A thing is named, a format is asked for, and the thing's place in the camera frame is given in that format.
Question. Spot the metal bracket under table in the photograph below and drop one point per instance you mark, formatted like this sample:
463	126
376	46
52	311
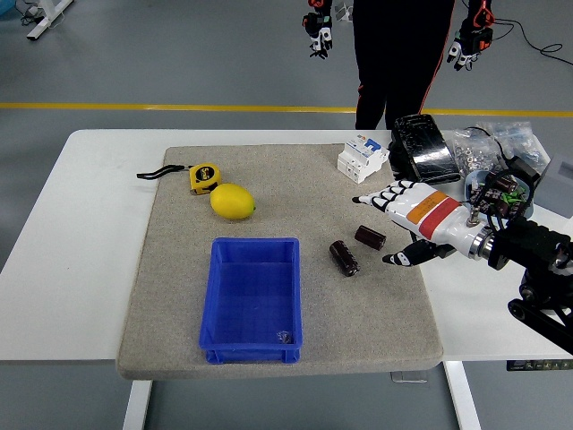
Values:
409	377

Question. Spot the grey-brown mat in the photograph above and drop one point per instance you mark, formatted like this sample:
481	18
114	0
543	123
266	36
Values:
358	313

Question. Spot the light blue object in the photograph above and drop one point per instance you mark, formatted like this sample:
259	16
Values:
8	6

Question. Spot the light blue bowl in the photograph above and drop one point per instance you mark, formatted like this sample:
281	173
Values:
472	181

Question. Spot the small white floor stand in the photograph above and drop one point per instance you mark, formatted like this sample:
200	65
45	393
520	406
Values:
342	11

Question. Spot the white circuit breaker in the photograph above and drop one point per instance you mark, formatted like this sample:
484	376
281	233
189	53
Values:
358	161

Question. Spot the yellow lemon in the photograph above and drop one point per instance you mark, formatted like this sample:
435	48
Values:
233	201

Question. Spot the small clear wrapped item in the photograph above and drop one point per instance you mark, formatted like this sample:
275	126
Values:
283	337

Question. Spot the table control panel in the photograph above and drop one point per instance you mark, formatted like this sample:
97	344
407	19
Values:
537	365

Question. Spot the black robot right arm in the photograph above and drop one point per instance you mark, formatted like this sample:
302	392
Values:
528	237

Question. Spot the person's gloved right hand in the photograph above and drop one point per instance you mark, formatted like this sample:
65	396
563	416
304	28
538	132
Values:
320	33

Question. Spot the white desk foot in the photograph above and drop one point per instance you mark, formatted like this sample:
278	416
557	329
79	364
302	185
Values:
45	20

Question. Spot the person in black suit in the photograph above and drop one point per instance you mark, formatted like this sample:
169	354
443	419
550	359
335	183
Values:
394	54

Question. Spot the blue plastic box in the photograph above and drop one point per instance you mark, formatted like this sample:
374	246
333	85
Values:
250	291

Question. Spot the clear bag of small parts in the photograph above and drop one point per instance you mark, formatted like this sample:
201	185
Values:
519	134

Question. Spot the person's gloved left hand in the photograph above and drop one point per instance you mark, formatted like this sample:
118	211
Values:
467	47

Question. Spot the dark maroon cylindrical battery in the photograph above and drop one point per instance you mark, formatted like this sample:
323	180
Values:
344	258
370	237
503	180

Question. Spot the grey box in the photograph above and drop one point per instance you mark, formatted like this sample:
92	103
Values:
559	179

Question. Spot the white table leg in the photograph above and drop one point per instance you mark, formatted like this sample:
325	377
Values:
136	405
463	398

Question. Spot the black power adapter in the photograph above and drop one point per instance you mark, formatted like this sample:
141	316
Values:
526	168

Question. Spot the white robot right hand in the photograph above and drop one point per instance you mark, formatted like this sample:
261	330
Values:
430	210

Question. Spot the yellow tape measure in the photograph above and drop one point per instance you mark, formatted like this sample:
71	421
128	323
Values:
203	177

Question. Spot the glossy black box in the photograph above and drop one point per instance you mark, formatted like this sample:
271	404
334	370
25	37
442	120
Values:
425	148

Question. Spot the clear bag of metal nuts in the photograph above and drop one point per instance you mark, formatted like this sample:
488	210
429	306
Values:
470	152

